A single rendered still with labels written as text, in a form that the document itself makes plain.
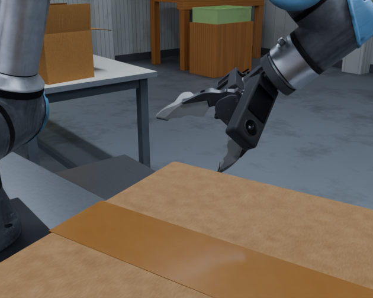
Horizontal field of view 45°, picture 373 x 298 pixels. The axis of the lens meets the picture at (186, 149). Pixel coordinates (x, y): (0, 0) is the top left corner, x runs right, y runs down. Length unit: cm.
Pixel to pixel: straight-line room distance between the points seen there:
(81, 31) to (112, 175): 139
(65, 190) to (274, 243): 79
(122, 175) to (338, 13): 64
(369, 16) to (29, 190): 77
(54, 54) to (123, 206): 201
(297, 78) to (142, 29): 692
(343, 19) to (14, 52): 49
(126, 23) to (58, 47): 508
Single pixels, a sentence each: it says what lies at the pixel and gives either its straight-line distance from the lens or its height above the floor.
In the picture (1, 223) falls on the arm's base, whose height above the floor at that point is 92.
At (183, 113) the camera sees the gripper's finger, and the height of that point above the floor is 107.
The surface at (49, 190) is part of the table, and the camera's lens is 105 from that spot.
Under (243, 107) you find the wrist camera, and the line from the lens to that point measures 64.
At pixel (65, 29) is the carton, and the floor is 103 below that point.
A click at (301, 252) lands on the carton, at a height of 112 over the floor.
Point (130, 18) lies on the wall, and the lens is 741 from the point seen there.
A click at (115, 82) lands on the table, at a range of 243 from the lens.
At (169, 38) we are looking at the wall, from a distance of 786.
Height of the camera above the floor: 127
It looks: 21 degrees down
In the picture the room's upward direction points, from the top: straight up
